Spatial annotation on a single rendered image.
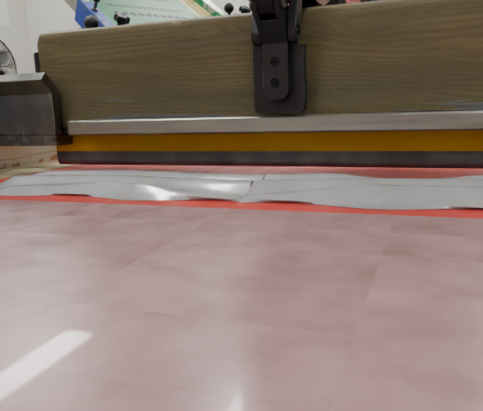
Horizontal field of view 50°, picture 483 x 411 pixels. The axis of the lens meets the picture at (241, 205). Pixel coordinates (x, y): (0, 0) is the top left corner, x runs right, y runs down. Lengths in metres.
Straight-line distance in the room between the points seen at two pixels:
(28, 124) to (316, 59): 0.22
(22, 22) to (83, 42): 5.53
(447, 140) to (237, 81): 0.14
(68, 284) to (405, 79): 0.23
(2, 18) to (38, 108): 5.34
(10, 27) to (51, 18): 0.40
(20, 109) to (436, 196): 0.30
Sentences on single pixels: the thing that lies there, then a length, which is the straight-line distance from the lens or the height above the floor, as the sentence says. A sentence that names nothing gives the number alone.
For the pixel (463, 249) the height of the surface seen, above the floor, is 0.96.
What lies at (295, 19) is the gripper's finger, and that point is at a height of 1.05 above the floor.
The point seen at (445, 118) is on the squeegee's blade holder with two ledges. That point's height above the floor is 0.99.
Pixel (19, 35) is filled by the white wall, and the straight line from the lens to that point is 5.87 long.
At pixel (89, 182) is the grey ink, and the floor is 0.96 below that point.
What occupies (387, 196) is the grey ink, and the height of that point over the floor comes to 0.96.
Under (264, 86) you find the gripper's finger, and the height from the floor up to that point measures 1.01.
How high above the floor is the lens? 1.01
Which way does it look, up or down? 11 degrees down
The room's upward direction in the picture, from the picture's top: 2 degrees counter-clockwise
